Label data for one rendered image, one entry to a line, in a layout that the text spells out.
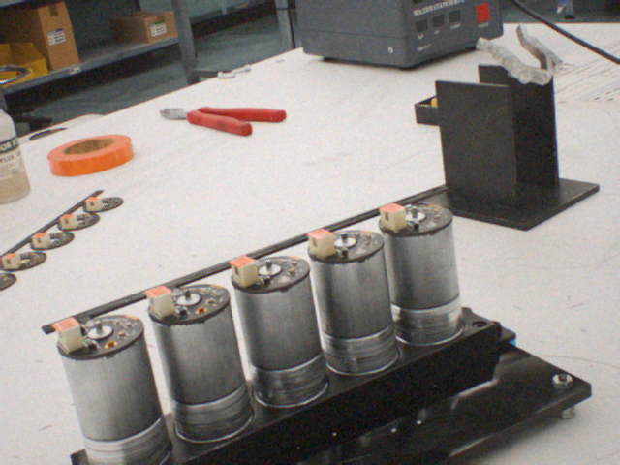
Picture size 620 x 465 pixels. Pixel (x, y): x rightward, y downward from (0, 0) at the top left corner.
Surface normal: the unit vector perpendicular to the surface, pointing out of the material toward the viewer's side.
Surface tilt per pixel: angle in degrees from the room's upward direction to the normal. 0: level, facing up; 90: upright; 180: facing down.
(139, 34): 89
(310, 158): 0
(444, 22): 90
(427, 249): 90
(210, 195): 0
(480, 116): 90
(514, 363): 0
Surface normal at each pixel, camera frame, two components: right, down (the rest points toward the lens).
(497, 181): -0.74, 0.34
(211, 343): 0.54, 0.23
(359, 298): 0.14, 0.34
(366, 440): -0.15, -0.92
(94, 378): -0.12, 0.38
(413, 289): -0.37, 0.39
